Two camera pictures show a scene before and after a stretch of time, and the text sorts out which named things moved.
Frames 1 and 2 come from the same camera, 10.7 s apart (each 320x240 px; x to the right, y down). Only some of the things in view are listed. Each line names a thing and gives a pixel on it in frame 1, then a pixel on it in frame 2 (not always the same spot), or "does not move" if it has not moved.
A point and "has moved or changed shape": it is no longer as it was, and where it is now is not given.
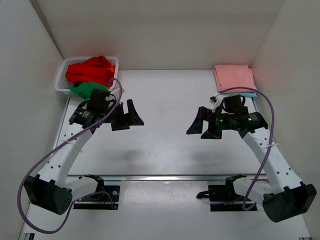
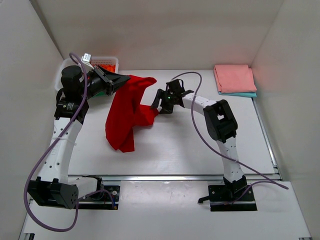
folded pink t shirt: x=228 y=76 does not move
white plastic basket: x=62 y=84 does not move
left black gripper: x=121 y=115 to x=105 y=80
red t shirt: x=97 y=69 has moved or changed shape
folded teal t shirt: x=250 y=94 does not move
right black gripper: x=210 y=120 to x=166 y=100
